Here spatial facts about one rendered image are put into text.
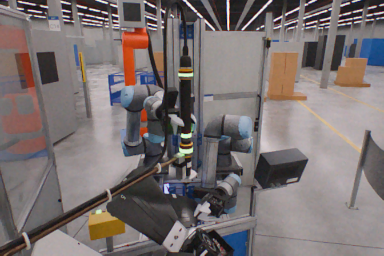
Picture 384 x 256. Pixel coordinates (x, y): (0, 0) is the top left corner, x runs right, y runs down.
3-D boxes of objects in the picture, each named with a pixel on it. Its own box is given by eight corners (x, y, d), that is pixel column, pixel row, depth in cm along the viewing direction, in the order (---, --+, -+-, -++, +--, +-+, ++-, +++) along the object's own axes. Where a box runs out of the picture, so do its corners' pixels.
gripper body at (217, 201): (219, 206, 102) (232, 191, 112) (202, 196, 107) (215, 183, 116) (217, 219, 105) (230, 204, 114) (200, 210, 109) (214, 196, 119)
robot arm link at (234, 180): (242, 189, 127) (242, 175, 124) (232, 200, 118) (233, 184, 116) (228, 184, 131) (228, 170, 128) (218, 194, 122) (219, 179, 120)
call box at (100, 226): (90, 244, 113) (87, 225, 110) (91, 228, 122) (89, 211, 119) (126, 235, 118) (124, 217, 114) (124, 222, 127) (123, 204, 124)
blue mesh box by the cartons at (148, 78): (140, 106, 751) (138, 75, 723) (154, 98, 868) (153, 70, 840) (168, 107, 734) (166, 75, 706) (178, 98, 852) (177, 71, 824)
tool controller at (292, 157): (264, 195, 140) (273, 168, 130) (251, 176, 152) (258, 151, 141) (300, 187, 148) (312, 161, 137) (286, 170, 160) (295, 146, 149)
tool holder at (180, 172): (184, 187, 76) (184, 159, 73) (167, 180, 80) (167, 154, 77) (200, 175, 83) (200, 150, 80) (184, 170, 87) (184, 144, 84)
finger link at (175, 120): (184, 139, 75) (176, 130, 83) (184, 121, 73) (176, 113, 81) (175, 140, 74) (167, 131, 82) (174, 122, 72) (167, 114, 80)
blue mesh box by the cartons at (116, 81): (110, 106, 757) (106, 74, 728) (126, 97, 877) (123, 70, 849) (136, 107, 744) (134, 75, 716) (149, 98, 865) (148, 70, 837)
